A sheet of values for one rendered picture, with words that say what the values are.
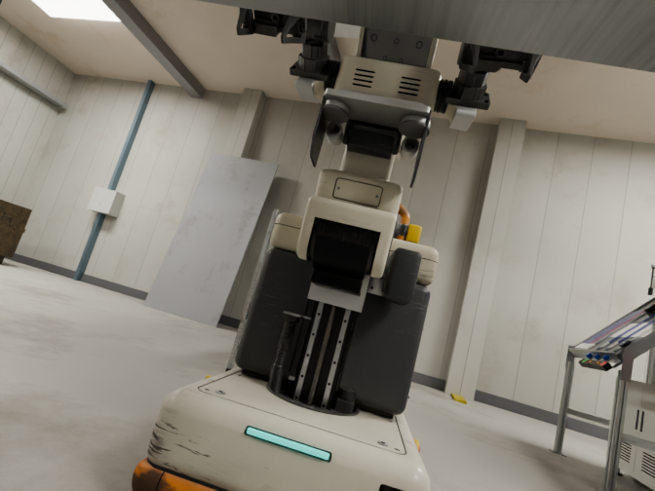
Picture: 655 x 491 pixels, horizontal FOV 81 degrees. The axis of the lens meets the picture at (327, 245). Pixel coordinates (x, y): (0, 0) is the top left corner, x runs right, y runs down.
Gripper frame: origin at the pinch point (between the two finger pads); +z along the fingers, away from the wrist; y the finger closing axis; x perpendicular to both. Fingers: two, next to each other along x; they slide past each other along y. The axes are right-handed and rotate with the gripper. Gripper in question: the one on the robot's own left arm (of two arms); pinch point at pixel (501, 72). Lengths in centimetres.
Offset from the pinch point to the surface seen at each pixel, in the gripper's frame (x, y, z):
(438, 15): -20.8, -12.7, 36.1
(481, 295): 346, 108, -194
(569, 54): -19.1, -2.3, 35.4
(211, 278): 381, -215, -148
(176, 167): 367, -349, -313
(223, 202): 349, -238, -250
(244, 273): 411, -190, -184
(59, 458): 79, -80, 70
